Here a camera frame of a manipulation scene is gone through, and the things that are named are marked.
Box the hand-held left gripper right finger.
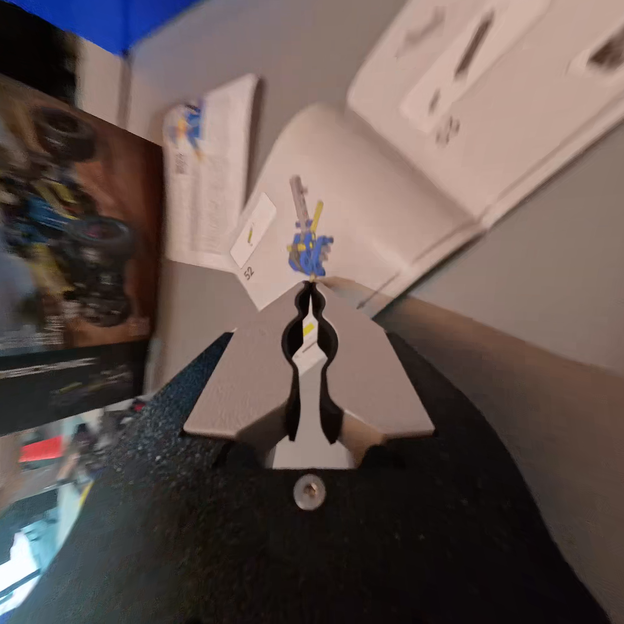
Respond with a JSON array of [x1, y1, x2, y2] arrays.
[[311, 282, 436, 467]]

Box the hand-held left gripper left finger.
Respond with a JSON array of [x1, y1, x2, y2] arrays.
[[183, 283, 310, 443]]

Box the lego instruction booklet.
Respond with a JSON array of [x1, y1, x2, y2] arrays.
[[229, 0, 624, 378]]

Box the lego set box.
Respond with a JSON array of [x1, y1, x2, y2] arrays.
[[0, 73, 164, 437]]

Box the feedback leaflet with minifigure print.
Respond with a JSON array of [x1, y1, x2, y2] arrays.
[[163, 73, 262, 272]]

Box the blue plastic bin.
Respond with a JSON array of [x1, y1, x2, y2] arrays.
[[10, 0, 202, 56]]

